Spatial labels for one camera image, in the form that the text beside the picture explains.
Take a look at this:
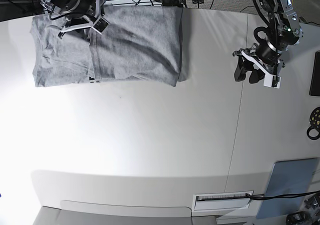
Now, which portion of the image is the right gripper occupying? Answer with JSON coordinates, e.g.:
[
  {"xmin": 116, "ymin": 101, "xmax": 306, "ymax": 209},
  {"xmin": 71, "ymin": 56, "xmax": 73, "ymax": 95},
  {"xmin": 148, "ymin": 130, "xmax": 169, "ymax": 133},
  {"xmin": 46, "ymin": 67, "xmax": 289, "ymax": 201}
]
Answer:
[{"xmin": 57, "ymin": 0, "xmax": 105, "ymax": 39}]

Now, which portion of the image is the black cable on table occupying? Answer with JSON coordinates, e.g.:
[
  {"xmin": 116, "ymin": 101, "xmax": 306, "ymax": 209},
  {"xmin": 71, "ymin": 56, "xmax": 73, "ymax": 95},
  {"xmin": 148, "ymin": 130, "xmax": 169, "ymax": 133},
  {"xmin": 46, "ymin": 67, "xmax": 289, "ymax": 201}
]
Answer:
[{"xmin": 194, "ymin": 191, "xmax": 320, "ymax": 202}]

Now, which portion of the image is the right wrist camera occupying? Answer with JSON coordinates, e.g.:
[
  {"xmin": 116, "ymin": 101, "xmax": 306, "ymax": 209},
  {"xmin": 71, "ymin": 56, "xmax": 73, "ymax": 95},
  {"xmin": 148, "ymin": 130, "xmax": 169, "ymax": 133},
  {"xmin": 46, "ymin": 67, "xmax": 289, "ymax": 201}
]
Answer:
[{"xmin": 91, "ymin": 17, "xmax": 110, "ymax": 35}]

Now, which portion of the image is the blue-grey flat board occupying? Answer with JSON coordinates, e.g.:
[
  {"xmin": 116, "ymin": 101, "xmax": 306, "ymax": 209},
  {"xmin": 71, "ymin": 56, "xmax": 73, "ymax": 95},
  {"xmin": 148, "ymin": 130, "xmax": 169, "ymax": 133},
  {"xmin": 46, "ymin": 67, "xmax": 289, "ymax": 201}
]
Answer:
[{"xmin": 256, "ymin": 157, "xmax": 319, "ymax": 220}]

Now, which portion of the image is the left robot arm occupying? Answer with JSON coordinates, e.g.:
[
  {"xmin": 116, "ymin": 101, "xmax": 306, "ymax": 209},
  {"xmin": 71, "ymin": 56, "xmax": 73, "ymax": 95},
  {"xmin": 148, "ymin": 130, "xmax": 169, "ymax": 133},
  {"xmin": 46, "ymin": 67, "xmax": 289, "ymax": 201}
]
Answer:
[{"xmin": 232, "ymin": 0, "xmax": 303, "ymax": 89}]

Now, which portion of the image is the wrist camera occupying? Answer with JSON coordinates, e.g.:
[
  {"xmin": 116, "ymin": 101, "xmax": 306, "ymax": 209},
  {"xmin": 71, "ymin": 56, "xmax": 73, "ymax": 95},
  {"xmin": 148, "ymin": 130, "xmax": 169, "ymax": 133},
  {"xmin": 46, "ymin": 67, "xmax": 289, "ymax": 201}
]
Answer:
[
  {"xmin": 91, "ymin": 17, "xmax": 110, "ymax": 35},
  {"xmin": 263, "ymin": 74, "xmax": 281, "ymax": 89}
]

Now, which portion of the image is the black device bottom right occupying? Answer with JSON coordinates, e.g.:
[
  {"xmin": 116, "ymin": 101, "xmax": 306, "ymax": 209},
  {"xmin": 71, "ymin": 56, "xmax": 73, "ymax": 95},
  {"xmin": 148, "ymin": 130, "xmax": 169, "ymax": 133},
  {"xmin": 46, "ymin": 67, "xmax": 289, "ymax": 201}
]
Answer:
[{"xmin": 285, "ymin": 211, "xmax": 310, "ymax": 225}]

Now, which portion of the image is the grey T-shirt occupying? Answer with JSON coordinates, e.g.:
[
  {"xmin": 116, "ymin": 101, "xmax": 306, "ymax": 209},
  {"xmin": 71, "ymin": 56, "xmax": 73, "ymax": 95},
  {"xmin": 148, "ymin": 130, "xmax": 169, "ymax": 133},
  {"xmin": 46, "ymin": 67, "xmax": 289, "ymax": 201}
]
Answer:
[{"xmin": 30, "ymin": 5, "xmax": 183, "ymax": 87}]

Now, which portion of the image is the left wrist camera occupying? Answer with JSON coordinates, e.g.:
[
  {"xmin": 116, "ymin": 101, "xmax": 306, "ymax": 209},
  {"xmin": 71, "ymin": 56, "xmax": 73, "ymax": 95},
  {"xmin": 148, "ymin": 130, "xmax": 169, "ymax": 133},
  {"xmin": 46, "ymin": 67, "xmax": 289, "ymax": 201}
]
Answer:
[{"xmin": 263, "ymin": 74, "xmax": 281, "ymax": 89}]

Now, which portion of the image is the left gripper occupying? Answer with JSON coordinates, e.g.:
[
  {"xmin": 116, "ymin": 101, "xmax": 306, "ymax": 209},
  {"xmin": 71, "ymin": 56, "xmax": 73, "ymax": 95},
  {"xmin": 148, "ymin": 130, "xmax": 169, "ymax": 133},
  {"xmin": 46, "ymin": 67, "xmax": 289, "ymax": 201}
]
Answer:
[{"xmin": 232, "ymin": 40, "xmax": 282, "ymax": 84}]

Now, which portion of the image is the black and yellow round tool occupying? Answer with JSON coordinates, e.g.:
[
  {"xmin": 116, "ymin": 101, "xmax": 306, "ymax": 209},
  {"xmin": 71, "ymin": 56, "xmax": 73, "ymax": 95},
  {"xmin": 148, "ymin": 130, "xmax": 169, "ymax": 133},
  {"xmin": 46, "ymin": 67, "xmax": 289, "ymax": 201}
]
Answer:
[{"xmin": 306, "ymin": 107, "xmax": 320, "ymax": 141}]

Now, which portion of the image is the black tablet at edge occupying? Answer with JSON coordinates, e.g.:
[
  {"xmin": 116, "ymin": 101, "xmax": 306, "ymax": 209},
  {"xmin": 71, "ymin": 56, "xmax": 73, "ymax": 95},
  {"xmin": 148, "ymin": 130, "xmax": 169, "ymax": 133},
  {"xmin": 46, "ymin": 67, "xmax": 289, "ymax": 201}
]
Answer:
[{"xmin": 309, "ymin": 51, "xmax": 320, "ymax": 97}]

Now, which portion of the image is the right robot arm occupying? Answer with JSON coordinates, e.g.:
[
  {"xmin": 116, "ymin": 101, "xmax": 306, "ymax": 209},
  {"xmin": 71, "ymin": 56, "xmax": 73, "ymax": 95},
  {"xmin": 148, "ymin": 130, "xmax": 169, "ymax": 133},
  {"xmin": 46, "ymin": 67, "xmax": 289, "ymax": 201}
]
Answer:
[{"xmin": 39, "ymin": 0, "xmax": 109, "ymax": 39}]

